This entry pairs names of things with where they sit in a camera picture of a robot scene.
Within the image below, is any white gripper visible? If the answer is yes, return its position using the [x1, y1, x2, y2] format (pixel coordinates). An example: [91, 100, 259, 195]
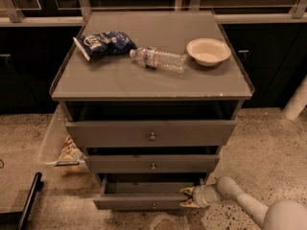
[179, 185, 222, 208]

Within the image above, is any grey bottom drawer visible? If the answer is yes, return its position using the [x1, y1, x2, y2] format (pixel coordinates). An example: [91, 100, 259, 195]
[93, 172, 207, 211]

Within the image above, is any grey drawer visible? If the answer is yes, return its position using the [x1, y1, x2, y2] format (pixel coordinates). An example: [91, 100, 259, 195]
[93, 172, 207, 211]
[66, 120, 236, 148]
[84, 154, 220, 173]

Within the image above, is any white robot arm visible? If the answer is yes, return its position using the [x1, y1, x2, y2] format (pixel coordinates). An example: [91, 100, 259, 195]
[180, 176, 307, 230]

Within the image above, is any grey middle drawer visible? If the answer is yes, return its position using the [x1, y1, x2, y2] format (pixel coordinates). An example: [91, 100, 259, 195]
[84, 154, 220, 173]

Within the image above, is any grey drawer cabinet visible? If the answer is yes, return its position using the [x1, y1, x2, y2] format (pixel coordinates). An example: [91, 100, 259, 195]
[48, 11, 256, 194]

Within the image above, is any grey top drawer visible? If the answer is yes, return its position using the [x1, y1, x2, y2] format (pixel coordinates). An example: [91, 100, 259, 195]
[66, 120, 236, 148]

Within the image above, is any clear plastic storage bin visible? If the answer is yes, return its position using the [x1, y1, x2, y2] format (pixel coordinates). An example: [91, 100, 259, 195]
[38, 105, 88, 175]

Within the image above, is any clear plastic water bottle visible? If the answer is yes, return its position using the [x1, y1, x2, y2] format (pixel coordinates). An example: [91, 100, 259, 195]
[130, 47, 186, 74]

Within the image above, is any white paper bowl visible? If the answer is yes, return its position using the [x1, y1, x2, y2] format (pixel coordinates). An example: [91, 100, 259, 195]
[186, 38, 231, 67]

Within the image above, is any black metal bar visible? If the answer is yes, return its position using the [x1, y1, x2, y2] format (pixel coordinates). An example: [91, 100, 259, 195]
[0, 172, 44, 230]

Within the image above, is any blue chip bag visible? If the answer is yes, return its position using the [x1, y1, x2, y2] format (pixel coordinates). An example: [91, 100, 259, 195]
[73, 32, 136, 61]

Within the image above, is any metal railing shelf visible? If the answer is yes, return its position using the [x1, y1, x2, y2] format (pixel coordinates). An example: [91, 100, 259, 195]
[0, 0, 307, 24]

